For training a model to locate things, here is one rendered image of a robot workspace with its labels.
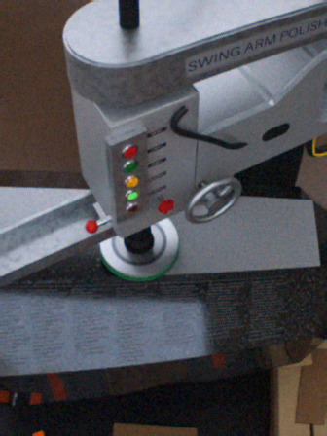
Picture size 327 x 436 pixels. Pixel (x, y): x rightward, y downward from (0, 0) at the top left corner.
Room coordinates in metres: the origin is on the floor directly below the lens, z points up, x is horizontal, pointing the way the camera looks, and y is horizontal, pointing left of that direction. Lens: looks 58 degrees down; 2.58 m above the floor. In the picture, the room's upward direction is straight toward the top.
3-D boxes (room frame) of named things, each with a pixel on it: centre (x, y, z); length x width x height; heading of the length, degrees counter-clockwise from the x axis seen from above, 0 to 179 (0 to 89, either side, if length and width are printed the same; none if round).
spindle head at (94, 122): (1.04, -0.01, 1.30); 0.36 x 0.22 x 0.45; 118
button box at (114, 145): (0.87, 0.07, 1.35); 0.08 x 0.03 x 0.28; 118
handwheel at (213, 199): (0.95, -0.10, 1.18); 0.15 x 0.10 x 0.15; 118
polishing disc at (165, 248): (1.00, 0.06, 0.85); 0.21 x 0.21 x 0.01
